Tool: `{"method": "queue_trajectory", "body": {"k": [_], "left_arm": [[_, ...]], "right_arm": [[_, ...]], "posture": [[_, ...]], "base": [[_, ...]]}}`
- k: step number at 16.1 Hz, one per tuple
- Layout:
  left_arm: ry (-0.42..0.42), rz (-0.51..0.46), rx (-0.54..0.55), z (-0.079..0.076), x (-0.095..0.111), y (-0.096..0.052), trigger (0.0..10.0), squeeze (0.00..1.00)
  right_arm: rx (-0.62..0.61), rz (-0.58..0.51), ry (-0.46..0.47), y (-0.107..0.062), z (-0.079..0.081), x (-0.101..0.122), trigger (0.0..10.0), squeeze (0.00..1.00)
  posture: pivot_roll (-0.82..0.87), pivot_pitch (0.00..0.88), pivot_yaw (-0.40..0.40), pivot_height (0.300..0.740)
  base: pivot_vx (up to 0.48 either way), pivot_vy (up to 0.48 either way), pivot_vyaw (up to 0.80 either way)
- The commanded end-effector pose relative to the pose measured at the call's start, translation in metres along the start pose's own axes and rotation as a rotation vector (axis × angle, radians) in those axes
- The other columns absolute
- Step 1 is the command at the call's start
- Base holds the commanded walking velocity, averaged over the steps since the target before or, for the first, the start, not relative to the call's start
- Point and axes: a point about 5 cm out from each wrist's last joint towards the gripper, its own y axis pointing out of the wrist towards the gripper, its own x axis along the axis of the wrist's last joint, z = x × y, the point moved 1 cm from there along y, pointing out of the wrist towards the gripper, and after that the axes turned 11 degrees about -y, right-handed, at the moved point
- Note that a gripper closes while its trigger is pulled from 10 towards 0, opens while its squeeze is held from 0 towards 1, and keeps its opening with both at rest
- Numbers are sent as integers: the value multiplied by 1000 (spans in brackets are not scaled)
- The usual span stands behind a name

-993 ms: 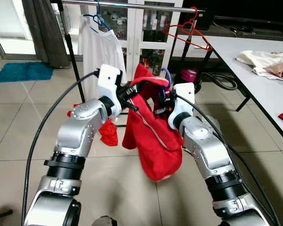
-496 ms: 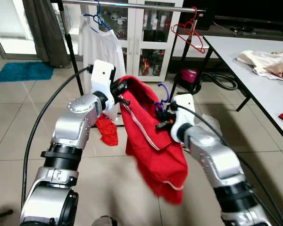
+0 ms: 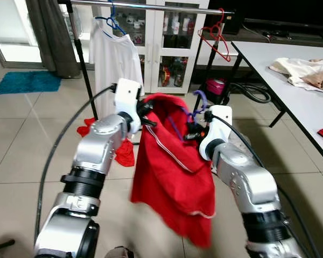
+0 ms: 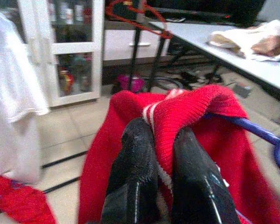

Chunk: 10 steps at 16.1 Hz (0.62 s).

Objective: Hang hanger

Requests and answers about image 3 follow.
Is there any purple plastic clothes hanger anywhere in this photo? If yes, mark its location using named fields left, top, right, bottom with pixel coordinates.
left=167, top=90, right=208, bottom=142

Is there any red garment with white piping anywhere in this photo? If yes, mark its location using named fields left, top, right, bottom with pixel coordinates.
left=130, top=92, right=216, bottom=249

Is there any white garment with brown print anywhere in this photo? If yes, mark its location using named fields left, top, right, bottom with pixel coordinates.
left=269, top=55, right=323, bottom=95

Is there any blue clothes hanger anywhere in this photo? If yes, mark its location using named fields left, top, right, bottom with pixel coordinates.
left=94, top=0, right=128, bottom=38

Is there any white plastic bag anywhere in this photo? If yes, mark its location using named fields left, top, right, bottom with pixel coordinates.
left=228, top=126, right=255, bottom=157

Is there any pink round appliance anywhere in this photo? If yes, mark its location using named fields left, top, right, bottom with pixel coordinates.
left=206, top=77, right=230, bottom=104

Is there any crumpled red cloth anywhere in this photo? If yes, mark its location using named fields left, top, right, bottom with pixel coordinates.
left=76, top=117, right=137, bottom=168

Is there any plain white t-shirt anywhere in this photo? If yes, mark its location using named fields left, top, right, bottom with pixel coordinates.
left=88, top=20, right=145, bottom=120

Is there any white glass-door cabinet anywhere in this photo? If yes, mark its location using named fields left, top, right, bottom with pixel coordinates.
left=90, top=0, right=210, bottom=95

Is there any white table with black legs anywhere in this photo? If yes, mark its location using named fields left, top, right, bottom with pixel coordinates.
left=207, top=41, right=323, bottom=168

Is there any metal clothes rack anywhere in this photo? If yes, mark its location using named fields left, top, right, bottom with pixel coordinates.
left=58, top=0, right=235, bottom=147

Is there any dark grey curtain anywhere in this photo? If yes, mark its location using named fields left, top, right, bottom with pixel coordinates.
left=25, top=0, right=81, bottom=79

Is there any teal floor mat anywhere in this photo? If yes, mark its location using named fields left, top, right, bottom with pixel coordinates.
left=0, top=70, right=62, bottom=96

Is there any grey robot foot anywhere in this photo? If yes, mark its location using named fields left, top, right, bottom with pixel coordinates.
left=104, top=246, right=135, bottom=258

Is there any black television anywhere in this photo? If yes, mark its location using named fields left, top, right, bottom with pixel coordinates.
left=223, top=0, right=323, bottom=34

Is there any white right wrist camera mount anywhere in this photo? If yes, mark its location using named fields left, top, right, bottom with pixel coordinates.
left=198, top=105, right=234, bottom=161

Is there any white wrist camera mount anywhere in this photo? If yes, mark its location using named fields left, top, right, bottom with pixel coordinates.
left=198, top=105, right=234, bottom=161
left=114, top=78, right=143, bottom=135

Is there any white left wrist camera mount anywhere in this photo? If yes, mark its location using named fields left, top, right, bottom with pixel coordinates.
left=114, top=78, right=143, bottom=135

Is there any black coiled hose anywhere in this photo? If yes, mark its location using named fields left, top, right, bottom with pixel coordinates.
left=228, top=81, right=273, bottom=104

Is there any red wire clothes hanger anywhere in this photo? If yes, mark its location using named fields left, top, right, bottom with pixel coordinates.
left=198, top=8, right=231, bottom=63

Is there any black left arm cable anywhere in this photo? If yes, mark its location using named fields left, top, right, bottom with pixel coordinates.
left=34, top=83, right=117, bottom=238

